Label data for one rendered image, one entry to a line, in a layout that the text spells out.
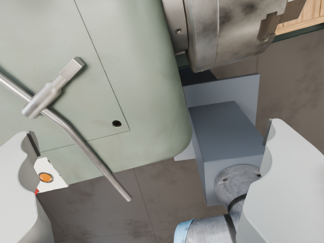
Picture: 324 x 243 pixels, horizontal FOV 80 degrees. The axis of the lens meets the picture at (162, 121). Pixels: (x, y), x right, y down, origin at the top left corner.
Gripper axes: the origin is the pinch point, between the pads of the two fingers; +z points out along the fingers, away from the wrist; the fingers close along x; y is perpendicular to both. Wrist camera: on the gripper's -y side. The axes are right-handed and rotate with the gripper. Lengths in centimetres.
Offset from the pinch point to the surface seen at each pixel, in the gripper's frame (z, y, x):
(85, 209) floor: 141, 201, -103
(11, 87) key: 13.9, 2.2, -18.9
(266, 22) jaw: 20.5, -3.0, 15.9
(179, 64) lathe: 87, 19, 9
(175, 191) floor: 142, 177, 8
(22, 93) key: 14.1, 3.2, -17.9
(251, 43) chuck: 21.4, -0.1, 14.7
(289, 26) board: 51, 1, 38
